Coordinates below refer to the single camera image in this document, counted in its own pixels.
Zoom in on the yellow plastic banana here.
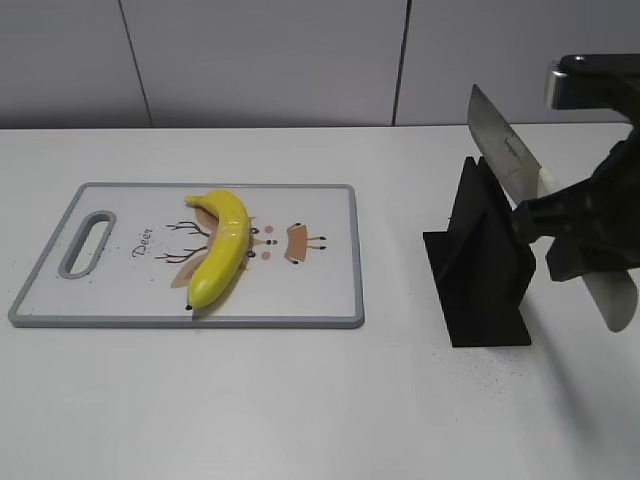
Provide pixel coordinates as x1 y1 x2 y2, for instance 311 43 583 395
185 190 250 310

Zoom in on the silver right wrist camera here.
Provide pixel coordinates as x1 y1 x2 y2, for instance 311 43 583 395
545 53 639 125

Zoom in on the white grey-rimmed cutting board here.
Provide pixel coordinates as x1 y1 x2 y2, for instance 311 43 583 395
8 182 364 329

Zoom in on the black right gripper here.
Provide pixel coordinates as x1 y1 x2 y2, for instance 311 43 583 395
510 64 640 274

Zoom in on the black knife stand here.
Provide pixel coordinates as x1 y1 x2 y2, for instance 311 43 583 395
423 157 536 348

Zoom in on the steel knife white handle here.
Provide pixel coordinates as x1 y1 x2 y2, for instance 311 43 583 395
467 84 639 333

